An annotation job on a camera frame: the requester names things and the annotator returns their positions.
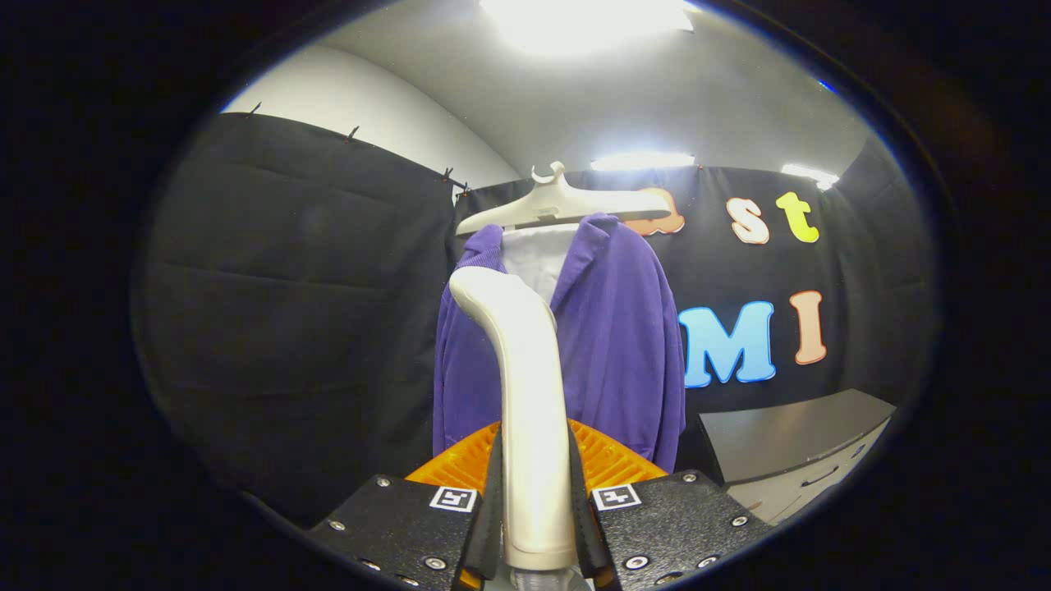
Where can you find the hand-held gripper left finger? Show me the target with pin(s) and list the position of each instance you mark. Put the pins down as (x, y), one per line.
(402, 525)

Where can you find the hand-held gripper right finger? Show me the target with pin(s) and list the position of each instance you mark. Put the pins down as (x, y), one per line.
(681, 525)

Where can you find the white garment steamer head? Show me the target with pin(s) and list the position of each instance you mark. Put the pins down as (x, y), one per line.
(530, 410)

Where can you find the purple jacket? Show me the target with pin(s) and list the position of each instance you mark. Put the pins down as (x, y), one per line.
(616, 345)

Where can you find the white shirt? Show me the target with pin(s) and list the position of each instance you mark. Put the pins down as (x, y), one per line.
(538, 263)

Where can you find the white clothes hanger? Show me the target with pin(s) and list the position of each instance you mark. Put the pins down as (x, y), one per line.
(558, 205)

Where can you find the grey cabinet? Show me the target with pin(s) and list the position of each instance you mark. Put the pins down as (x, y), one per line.
(780, 435)

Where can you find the long ceiling strip light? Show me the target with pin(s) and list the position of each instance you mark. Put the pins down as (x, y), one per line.
(642, 161)

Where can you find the small ceiling light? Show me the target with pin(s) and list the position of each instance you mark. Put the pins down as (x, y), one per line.
(809, 174)

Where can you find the large ceiling light panel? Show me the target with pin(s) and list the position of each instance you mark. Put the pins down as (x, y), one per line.
(583, 20)

